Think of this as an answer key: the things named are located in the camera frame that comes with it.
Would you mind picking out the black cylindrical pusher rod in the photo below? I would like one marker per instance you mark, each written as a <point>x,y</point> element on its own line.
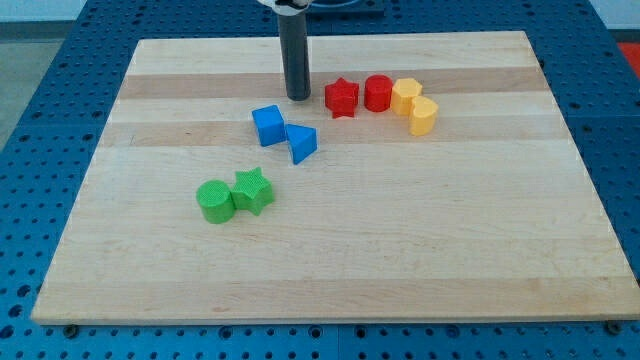
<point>295,56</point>

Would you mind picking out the wooden board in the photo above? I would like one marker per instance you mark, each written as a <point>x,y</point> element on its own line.
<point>490,217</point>

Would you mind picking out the blue triangle block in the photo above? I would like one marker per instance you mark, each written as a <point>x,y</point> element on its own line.
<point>302,142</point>

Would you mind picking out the blue cube block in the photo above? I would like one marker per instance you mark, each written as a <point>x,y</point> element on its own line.
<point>269,125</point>

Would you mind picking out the yellow hexagon block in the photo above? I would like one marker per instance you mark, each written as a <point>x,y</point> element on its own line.
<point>404,90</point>

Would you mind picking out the yellow heart block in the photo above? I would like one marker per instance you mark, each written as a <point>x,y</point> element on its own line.
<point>423,115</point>

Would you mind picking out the green star block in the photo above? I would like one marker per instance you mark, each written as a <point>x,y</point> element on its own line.
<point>252,191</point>

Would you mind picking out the green cylinder block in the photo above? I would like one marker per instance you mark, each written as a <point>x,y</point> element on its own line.
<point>215,201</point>

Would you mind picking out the red cylinder block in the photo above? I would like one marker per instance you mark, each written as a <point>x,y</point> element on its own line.
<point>378,90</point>

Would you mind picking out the red star block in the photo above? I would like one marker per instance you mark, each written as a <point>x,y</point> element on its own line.
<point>341,98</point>

